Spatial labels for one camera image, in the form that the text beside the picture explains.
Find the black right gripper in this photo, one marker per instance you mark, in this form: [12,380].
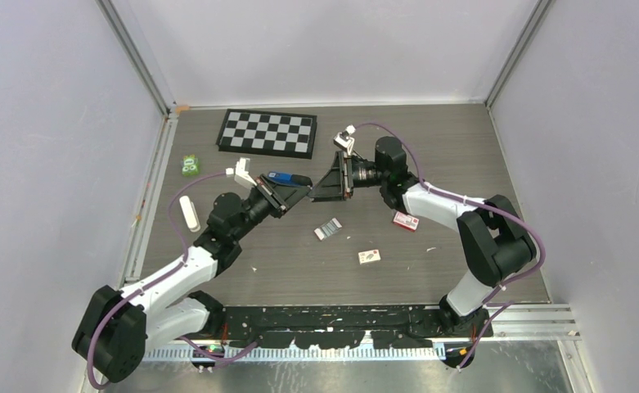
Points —
[333,186]

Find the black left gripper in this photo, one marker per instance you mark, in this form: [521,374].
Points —
[280,197]

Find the blue stapler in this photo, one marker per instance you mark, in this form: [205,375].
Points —
[289,178]

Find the white staple box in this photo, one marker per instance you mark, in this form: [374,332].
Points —
[367,257]

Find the red staple box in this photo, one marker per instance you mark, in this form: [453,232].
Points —
[406,221]

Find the white stapler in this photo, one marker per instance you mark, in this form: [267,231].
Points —
[189,213]

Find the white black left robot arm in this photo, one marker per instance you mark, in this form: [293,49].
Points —
[119,326]

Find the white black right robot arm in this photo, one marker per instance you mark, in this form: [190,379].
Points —
[495,242]

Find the black white chessboard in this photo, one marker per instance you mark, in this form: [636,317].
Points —
[268,133]

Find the green toy block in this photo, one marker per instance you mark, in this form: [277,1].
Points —
[190,166]

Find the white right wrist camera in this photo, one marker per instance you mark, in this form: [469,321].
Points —
[344,140]

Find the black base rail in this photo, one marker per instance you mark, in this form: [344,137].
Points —
[340,326]

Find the slotted cable duct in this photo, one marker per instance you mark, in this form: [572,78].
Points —
[182,353]

